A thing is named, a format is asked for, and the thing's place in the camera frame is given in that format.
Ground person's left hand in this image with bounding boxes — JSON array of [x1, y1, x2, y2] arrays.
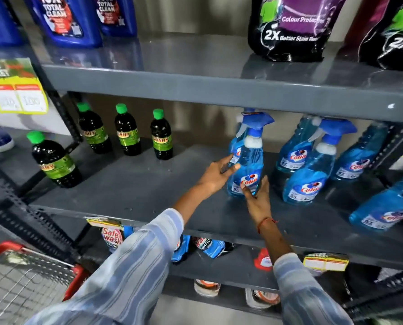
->
[[196, 154, 241, 200]]

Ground person's right hand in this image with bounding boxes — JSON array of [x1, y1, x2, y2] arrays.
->
[[240, 175, 274, 228]]

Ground blue glass cleaner spray bottle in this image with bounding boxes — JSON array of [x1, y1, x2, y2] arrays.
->
[[226, 111, 275, 199], [349, 172, 403, 233], [330, 122, 390, 182], [228, 109, 256, 166], [282, 119, 358, 205], [276, 115, 324, 174]]

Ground person's left forearm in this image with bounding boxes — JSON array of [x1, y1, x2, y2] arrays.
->
[[25, 185, 209, 325]]

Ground person's right forearm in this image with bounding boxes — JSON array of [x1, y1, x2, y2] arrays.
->
[[257, 218, 355, 325]]

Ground red thread wristband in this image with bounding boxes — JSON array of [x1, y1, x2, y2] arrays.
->
[[256, 217, 279, 234]]

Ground blue white detergent pouch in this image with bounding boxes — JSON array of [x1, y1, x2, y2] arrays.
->
[[101, 225, 134, 254], [193, 237, 235, 260], [170, 235, 192, 265]]

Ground red white round pack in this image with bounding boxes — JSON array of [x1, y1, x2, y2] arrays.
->
[[254, 248, 273, 271]]

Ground dark bottle with green cap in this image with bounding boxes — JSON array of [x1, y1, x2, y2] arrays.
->
[[76, 102, 113, 155], [26, 131, 84, 189], [114, 103, 142, 157], [150, 109, 174, 161]]

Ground grey metal shelf rack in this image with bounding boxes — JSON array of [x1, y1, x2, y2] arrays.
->
[[0, 0, 403, 325]]

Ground white orange container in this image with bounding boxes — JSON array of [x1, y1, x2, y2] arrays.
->
[[194, 280, 221, 298], [245, 288, 281, 310]]

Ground black purple detergent pouch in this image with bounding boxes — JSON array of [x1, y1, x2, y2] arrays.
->
[[358, 0, 403, 72], [248, 0, 349, 63]]

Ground large green yellow price sign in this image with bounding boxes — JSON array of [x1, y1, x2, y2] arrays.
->
[[0, 58, 49, 115]]

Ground red wire shopping cart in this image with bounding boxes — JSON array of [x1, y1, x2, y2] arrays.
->
[[0, 241, 91, 325]]

